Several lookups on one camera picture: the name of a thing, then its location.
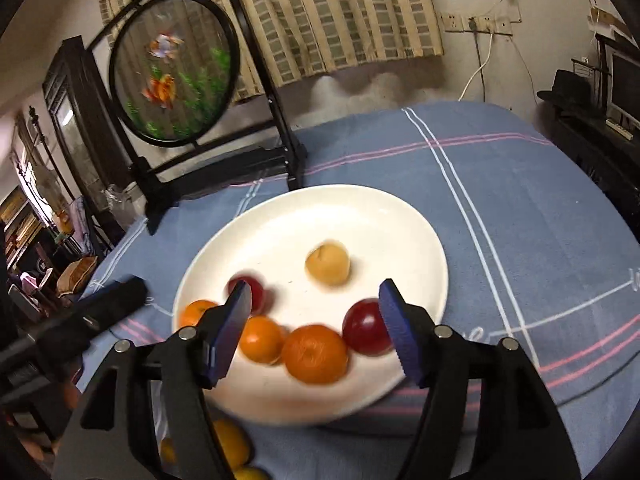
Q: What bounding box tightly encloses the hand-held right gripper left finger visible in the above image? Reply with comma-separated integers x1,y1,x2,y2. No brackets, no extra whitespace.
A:
52,280,253,480

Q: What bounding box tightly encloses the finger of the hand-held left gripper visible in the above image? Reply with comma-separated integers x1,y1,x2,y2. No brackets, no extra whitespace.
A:
0,276,149,376

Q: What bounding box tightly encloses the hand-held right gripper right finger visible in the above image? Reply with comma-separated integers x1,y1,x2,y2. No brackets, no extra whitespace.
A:
378,278,583,480

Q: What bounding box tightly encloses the red plum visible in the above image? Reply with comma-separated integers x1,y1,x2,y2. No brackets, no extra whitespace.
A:
227,275,273,315
342,298,396,357

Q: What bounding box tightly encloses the large orange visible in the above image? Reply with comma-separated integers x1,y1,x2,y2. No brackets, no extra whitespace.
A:
281,325,350,386

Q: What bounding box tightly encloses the yellow pear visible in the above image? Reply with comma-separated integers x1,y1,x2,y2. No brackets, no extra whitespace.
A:
305,243,352,287

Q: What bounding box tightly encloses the white round plate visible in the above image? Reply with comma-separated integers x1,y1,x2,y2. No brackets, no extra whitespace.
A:
172,184,449,427

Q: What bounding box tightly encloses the brown basket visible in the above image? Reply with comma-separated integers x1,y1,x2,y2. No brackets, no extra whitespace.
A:
56,256,99,295

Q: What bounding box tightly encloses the blue plaid blanket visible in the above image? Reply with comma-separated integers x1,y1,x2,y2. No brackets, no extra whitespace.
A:
75,101,640,480

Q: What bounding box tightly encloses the dark wooden cabinet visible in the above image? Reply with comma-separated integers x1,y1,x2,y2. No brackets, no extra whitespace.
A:
42,35,132,213

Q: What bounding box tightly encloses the round goldfish screen black stand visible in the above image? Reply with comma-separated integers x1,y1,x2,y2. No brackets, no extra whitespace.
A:
90,0,308,236

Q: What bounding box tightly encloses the dark side desk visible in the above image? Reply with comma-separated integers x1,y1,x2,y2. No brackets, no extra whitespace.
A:
549,104,640,233

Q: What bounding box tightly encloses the black hat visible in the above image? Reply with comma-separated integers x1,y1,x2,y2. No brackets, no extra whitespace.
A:
537,69,594,109

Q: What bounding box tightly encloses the beige checked curtain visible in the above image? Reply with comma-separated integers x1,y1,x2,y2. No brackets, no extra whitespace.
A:
95,0,446,103

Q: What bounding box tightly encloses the computer monitor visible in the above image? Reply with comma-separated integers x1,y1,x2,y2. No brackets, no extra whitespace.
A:
604,41,640,130

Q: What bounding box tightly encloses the white power cable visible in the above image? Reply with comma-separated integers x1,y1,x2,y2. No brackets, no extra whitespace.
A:
457,27,496,102

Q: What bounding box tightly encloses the white wall socket strip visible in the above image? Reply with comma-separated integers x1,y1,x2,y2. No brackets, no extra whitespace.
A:
441,11,514,37

